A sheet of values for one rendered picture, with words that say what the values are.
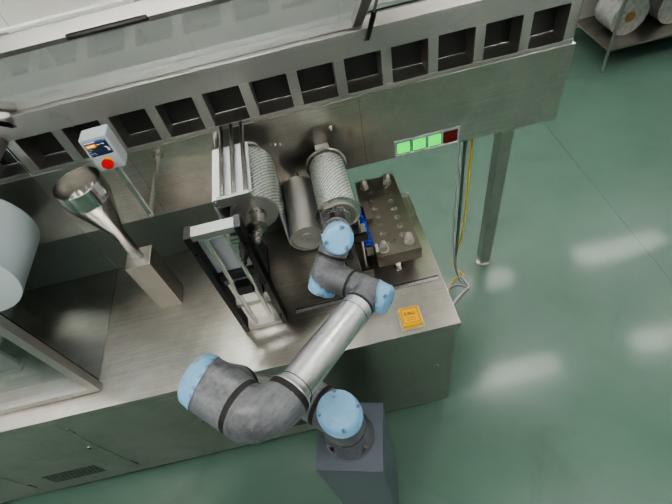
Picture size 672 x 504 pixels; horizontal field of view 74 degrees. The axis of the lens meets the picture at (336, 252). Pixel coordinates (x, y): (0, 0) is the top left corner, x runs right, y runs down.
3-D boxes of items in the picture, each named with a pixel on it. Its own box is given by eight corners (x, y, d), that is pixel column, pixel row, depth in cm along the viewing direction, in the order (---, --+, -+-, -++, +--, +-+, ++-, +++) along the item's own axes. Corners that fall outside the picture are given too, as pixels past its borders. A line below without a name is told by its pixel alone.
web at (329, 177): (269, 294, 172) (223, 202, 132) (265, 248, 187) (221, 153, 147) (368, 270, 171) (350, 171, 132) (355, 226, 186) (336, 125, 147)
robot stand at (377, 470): (398, 517, 198) (383, 472, 128) (353, 515, 202) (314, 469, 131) (397, 468, 210) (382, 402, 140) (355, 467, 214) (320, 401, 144)
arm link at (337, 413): (352, 455, 123) (345, 442, 112) (312, 430, 129) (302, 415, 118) (373, 417, 128) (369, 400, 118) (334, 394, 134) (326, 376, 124)
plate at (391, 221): (379, 267, 163) (377, 257, 159) (356, 193, 188) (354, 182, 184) (421, 257, 163) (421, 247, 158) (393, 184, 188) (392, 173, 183)
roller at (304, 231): (294, 254, 155) (286, 231, 145) (286, 203, 171) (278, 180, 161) (328, 246, 154) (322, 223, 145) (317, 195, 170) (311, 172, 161)
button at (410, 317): (403, 329, 154) (403, 326, 152) (398, 312, 159) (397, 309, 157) (423, 325, 154) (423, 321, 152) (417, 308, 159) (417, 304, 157)
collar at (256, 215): (249, 237, 137) (243, 223, 132) (248, 223, 141) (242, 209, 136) (269, 232, 137) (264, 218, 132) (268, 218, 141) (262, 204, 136)
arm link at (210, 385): (322, 426, 130) (212, 441, 82) (282, 401, 137) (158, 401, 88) (340, 387, 132) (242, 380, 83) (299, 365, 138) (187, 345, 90)
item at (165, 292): (153, 316, 175) (61, 219, 130) (156, 287, 183) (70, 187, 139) (188, 307, 175) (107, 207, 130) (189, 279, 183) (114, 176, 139)
